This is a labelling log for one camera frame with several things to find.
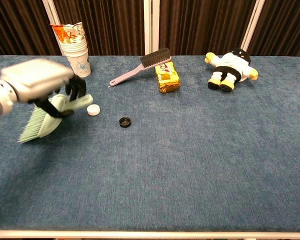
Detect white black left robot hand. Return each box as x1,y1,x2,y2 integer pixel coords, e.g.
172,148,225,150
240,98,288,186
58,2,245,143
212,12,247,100
0,58,87,118

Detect light green hand broom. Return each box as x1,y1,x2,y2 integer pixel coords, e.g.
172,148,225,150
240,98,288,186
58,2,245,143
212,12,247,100
17,93,94,144

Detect white round cap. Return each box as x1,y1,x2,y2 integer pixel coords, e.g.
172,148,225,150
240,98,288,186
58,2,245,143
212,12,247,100
86,104,101,116

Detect small dark ring object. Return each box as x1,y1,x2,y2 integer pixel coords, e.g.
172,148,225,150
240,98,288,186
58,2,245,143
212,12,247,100
118,116,132,129

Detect stack of paper cups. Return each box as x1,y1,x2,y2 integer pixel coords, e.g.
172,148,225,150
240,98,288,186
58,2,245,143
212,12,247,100
49,21,92,78

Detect dark pleated partition panel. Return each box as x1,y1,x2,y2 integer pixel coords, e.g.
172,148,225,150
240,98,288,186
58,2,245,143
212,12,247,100
0,0,66,60
42,0,152,57
151,0,266,57
241,0,300,60

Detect purple brush black bristles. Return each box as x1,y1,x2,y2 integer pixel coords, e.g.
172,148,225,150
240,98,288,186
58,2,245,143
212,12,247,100
109,47,172,87

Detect yellow snack package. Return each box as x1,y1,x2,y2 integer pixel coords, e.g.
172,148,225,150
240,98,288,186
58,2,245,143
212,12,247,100
154,61,181,94

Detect blue table cloth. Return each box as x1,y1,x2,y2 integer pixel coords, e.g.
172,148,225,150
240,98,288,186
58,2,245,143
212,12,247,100
0,55,300,232

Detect black white plush doll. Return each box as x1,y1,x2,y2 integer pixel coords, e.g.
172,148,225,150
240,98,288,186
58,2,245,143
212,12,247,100
204,47,259,93

